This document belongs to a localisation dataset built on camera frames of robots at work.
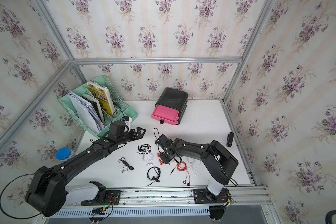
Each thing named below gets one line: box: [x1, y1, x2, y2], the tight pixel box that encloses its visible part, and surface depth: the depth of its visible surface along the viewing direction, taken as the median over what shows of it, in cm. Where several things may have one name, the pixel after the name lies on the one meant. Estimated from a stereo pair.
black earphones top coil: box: [138, 143, 152, 155], surface depth 93 cm
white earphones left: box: [142, 152, 154, 166], surface depth 89 cm
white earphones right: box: [187, 156, 202, 178], surface depth 87 cm
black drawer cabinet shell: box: [154, 87, 189, 125], surface depth 103 cm
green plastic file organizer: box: [58, 74, 139, 139], surface depth 95 cm
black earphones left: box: [117, 156, 134, 173], surface depth 87 cm
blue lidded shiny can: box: [55, 147, 74, 161], surface depth 71 cm
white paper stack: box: [67, 90, 105, 134], surface depth 86 cm
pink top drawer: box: [150, 104, 180, 126], surface depth 95 cm
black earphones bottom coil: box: [147, 166, 161, 187], surface depth 83 cm
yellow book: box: [86, 81, 117, 117], surface depth 97 cm
